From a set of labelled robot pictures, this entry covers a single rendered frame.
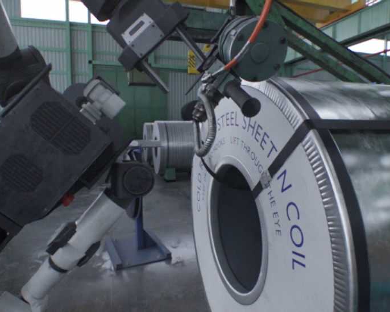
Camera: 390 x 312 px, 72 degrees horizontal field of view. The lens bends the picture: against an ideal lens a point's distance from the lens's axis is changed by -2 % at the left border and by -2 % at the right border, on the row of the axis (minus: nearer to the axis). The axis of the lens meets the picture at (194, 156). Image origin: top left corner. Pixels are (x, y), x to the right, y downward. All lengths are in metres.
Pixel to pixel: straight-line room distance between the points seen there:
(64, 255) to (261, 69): 0.73
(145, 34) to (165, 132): 5.54
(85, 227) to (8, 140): 0.31
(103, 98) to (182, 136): 5.10
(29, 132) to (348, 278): 0.72
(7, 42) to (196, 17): 1.16
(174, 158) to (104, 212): 5.09
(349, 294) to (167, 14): 0.60
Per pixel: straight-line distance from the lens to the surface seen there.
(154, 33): 0.37
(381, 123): 0.86
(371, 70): 2.18
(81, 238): 0.84
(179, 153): 5.85
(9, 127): 0.69
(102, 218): 0.82
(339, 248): 0.65
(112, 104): 0.84
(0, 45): 0.78
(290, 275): 0.82
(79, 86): 12.14
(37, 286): 0.95
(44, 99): 0.67
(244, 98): 0.58
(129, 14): 0.42
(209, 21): 1.75
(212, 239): 1.37
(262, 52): 0.71
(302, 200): 0.72
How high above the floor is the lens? 1.17
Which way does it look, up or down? 6 degrees down
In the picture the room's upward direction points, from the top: straight up
